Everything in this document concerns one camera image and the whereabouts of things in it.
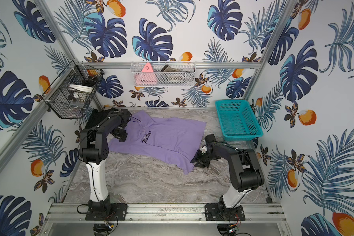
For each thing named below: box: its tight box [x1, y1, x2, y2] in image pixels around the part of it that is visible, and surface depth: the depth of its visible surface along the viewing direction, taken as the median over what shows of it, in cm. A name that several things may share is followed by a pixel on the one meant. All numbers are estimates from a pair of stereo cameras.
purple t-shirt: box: [107, 110, 207, 175], surface depth 103 cm
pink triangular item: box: [134, 62, 157, 87], surface depth 92 cm
